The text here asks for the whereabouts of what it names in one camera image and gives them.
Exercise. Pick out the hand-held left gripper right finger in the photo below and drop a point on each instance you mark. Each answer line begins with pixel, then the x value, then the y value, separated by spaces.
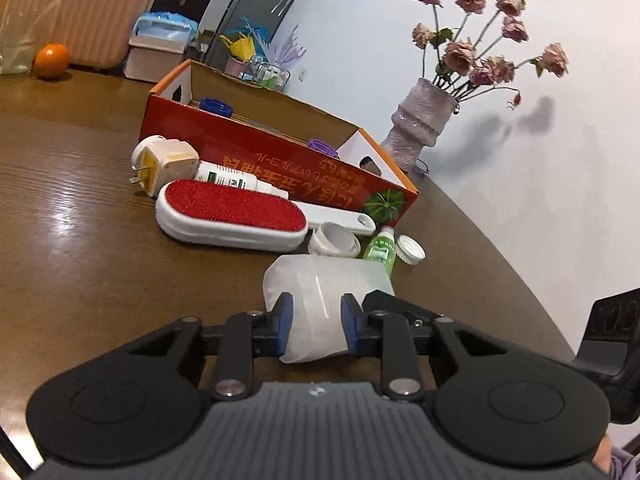
pixel 350 329

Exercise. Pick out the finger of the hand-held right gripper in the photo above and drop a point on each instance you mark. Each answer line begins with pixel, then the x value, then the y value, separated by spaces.
pixel 395 305

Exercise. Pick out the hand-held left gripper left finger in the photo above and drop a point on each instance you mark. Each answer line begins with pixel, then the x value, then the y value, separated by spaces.
pixel 285 322

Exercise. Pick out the translucent white plastic container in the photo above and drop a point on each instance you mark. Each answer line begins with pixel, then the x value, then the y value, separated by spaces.
pixel 320 285

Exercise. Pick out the small white jar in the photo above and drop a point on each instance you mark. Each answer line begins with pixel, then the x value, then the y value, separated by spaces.
pixel 332 242

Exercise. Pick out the red and white lint brush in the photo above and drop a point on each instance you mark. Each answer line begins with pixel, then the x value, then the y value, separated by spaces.
pixel 235 207

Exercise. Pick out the red cardboard box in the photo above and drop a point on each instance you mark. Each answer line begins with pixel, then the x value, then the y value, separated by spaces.
pixel 280 165

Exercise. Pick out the cream power adapter plug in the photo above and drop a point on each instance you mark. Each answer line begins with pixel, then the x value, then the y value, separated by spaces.
pixel 167 162

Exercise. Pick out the small green bottle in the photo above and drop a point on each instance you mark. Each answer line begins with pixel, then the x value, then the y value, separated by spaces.
pixel 382 250

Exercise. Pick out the white ribbed bottle cap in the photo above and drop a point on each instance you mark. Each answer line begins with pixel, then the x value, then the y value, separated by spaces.
pixel 411 250

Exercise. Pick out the person's purple clothing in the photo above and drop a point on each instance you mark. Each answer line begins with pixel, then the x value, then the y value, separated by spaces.
pixel 625 465

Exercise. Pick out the white tube with green label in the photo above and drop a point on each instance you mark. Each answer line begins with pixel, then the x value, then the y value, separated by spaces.
pixel 225 177

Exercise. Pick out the purple ribbed cap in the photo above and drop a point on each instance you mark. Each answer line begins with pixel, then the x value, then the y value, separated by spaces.
pixel 322 149

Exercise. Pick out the pale pink ceramic vase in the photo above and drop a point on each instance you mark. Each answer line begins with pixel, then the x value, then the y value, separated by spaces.
pixel 415 120

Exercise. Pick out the blue ribbed cap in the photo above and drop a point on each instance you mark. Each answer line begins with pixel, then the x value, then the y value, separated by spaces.
pixel 216 106

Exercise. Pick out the dried pink rose bouquet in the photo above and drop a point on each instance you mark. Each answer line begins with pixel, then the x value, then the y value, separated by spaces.
pixel 457 55

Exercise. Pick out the pink cup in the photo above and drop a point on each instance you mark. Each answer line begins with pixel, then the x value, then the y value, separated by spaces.
pixel 235 65

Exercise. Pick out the pale plastic stems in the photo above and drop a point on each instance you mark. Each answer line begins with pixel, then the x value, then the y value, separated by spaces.
pixel 287 47

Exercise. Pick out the white plastic box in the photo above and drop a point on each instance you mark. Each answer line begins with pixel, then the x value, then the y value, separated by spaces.
pixel 150 62

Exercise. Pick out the blue tissue pack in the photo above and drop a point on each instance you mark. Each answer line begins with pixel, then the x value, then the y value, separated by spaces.
pixel 162 27

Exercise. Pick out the grey refrigerator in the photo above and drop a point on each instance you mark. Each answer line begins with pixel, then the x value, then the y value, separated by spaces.
pixel 235 0

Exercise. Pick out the orange fruit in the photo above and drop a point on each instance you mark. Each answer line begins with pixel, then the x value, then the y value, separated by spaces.
pixel 51 60

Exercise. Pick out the pink ribbed suitcase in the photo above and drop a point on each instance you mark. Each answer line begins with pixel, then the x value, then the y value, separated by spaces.
pixel 95 5

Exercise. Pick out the clear glass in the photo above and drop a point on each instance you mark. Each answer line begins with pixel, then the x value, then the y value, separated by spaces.
pixel 20 45

